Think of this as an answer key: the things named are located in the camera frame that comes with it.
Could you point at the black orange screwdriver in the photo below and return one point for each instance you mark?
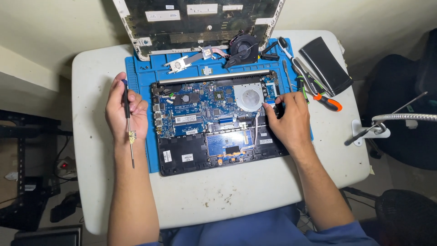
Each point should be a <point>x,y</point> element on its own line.
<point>327,101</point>

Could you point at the small black connector part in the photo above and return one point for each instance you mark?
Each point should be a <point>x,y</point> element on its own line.
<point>270,55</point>

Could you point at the black laptop cooling fan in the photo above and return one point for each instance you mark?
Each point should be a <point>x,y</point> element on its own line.
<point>244,51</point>

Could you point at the white green toothbrush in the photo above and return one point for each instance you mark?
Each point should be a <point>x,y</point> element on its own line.
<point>290,56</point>

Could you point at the black flat pouch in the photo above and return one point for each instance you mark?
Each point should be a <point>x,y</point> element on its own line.
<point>326,65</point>

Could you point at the thin metal spudger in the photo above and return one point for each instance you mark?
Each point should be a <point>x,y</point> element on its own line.
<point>287,73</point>

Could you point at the white lamp clamp base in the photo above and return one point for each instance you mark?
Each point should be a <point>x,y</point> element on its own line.
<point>357,128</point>

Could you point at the black office chair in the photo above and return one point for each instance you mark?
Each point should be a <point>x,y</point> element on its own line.
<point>399,102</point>

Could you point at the blue silicone repair mat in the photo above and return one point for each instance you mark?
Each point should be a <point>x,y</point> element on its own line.
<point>143,85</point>

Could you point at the person's left hand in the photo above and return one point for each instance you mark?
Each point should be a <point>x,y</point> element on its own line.
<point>119,119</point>

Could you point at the black precision screwdriver blue cap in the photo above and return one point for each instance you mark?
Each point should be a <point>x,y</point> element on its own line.
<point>126,102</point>

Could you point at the black shelf rack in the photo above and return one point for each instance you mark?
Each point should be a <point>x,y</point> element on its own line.
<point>24,198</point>

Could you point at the silver metal tweezers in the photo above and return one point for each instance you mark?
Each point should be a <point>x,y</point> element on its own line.
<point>312,77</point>

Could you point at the heat sink with copper pipe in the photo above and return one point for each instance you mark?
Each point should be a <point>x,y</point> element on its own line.
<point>177,65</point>

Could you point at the thin black rod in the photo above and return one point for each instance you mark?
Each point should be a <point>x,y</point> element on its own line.
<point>403,106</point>

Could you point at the open laptop base with motherboard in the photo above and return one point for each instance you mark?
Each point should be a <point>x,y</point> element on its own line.
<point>184,153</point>

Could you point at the person's right hand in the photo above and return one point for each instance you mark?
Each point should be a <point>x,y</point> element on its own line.
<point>292,123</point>

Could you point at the black flat device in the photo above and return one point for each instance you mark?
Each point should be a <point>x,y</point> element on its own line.
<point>47,237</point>

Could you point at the white laptop bottom cover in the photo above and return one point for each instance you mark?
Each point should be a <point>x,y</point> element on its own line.
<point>191,27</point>

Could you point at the person's blue trousers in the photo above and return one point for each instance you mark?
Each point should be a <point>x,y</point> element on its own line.
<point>245,229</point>

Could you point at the white power strip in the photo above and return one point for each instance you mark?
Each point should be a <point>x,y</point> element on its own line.
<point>65,167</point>

